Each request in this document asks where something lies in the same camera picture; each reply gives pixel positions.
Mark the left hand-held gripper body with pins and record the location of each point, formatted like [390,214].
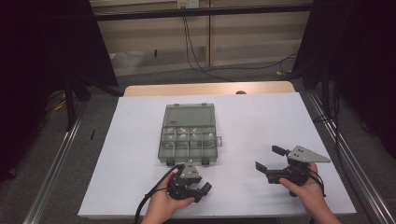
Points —
[190,172]

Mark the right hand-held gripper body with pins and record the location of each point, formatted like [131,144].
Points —
[303,154]

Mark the grey translucent compartment box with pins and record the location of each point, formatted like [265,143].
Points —
[188,116]

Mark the person's left hand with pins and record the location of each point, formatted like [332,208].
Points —
[163,202]

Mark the person's right hand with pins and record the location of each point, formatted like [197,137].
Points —
[311,194]

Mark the white table cover sheet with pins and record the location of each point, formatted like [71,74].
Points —
[249,124]

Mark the small black floor piece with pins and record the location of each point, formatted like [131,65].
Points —
[92,134]

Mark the black curtain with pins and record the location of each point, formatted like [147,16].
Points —
[364,62]
[37,62]

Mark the black stand pole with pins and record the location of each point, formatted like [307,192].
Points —
[69,105]

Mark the black horizontal bar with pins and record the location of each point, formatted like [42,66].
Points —
[202,12]

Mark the metal floor rail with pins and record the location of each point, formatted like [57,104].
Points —
[53,174]
[351,168]

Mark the white wall socket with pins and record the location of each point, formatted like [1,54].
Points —
[187,3]

